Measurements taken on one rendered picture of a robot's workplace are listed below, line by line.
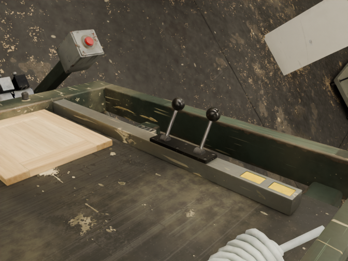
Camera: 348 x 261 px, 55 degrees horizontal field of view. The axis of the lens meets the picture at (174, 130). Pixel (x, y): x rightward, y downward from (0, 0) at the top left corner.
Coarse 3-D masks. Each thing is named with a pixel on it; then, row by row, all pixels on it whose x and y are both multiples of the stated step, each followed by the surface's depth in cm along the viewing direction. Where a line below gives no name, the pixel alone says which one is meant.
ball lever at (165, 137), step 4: (172, 100) 92; (176, 100) 91; (180, 100) 91; (172, 104) 91; (176, 104) 91; (180, 104) 91; (184, 104) 92; (176, 108) 91; (180, 108) 91; (176, 112) 92; (172, 116) 92; (172, 120) 92; (172, 124) 92; (168, 128) 92; (168, 132) 92; (164, 136) 92; (168, 136) 92; (164, 140) 91; (168, 140) 91
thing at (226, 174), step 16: (64, 112) 122; (80, 112) 115; (96, 112) 115; (96, 128) 110; (112, 128) 104; (128, 128) 102; (144, 144) 95; (176, 160) 88; (192, 160) 84; (208, 176) 82; (224, 176) 78; (240, 176) 76; (240, 192) 76; (256, 192) 73; (272, 192) 70; (288, 208) 69
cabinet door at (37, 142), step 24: (0, 120) 114; (24, 120) 114; (48, 120) 114; (0, 144) 96; (24, 144) 96; (48, 144) 97; (72, 144) 96; (96, 144) 96; (0, 168) 83; (24, 168) 83; (48, 168) 86
